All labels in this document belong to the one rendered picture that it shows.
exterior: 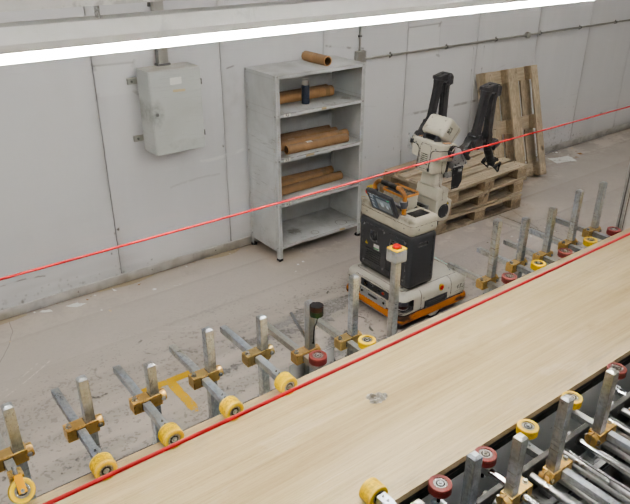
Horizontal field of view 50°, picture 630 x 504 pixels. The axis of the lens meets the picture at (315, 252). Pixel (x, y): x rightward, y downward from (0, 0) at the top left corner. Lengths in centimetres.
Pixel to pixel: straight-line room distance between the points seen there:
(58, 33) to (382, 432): 171
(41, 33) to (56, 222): 355
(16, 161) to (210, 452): 300
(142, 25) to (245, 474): 147
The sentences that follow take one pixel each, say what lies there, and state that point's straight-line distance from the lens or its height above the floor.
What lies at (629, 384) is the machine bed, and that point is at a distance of 351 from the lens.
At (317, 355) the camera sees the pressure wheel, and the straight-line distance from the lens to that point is 293.
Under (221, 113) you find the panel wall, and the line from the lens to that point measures 550.
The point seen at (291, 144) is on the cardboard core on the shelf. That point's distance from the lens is 548.
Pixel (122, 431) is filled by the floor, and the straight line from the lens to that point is 408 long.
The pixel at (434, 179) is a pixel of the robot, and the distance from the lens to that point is 481.
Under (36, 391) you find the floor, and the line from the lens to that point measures 454.
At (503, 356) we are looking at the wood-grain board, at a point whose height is 90.
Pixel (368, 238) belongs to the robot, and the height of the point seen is 53.
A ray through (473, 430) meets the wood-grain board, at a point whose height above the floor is 90.
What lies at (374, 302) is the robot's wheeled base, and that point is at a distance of 489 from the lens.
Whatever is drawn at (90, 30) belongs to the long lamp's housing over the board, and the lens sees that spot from 175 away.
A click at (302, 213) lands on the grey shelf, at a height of 16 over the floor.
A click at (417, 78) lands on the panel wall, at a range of 681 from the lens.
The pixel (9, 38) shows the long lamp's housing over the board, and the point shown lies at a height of 236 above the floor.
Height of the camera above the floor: 259
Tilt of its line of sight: 26 degrees down
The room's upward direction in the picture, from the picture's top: straight up
